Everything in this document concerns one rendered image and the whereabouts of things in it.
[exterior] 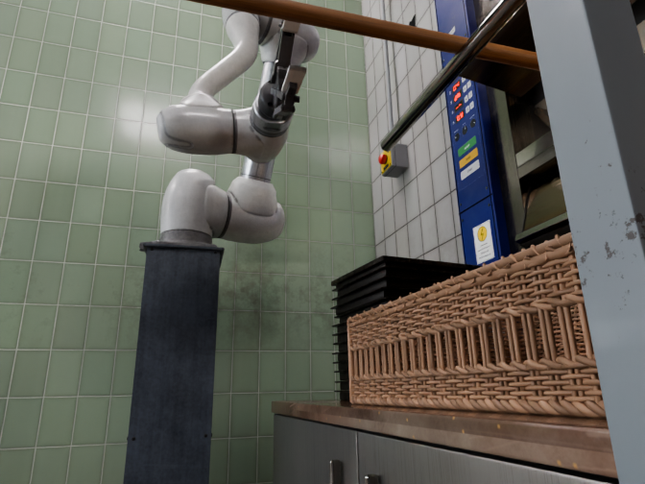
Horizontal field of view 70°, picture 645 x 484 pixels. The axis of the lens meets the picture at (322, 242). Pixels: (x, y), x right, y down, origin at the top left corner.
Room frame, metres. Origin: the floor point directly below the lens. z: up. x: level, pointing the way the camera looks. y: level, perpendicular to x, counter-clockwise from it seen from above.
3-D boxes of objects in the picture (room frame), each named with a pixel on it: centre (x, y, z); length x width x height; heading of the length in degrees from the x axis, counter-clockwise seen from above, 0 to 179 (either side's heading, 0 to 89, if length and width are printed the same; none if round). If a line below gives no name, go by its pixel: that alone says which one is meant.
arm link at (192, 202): (1.35, 0.41, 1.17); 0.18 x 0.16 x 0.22; 123
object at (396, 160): (1.64, -0.29, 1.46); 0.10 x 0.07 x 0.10; 18
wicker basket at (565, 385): (0.70, -0.35, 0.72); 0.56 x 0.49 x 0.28; 19
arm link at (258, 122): (0.88, 0.10, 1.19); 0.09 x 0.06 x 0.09; 107
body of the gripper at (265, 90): (0.81, 0.08, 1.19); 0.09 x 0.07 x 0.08; 17
